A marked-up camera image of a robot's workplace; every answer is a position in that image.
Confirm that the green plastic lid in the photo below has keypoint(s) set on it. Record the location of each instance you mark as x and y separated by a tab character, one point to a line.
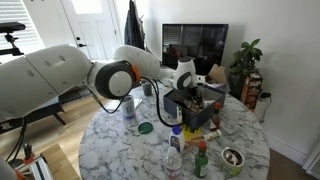
145	128

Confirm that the orange snack box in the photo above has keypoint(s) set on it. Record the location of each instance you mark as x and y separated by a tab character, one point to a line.
251	90

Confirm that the clear plastic water bottle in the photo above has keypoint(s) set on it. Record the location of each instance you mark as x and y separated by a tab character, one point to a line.
173	163

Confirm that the yellow packet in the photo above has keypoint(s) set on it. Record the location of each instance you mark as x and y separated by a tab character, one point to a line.
191	134

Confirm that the white bottle blue cap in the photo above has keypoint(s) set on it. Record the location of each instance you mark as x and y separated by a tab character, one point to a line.
177	139

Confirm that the open brown cardboard box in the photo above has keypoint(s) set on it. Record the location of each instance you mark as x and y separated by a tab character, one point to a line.
216	78

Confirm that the white blue canister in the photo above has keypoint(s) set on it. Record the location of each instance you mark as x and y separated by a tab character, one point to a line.
127	108

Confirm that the black television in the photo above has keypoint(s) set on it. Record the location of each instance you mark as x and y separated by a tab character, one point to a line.
203	43

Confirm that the dark hanging coat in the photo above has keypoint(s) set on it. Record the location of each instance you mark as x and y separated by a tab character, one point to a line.
132	32

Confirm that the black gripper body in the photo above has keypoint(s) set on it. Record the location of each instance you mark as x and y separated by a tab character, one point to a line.
195	96

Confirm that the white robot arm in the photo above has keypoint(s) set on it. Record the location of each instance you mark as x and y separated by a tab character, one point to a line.
31	80

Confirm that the green glass bottle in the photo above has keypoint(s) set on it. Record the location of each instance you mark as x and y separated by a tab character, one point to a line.
201	161

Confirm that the potted green plant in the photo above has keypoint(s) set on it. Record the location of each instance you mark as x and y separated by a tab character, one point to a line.
244	62

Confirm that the white purple sauce packet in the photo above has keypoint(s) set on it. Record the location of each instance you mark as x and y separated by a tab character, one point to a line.
179	116

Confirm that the hot sauce bottle red cap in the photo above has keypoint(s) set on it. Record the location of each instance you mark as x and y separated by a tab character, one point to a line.
215	119

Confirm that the dark blue cardboard box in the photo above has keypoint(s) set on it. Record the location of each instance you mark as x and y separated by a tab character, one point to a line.
197	111

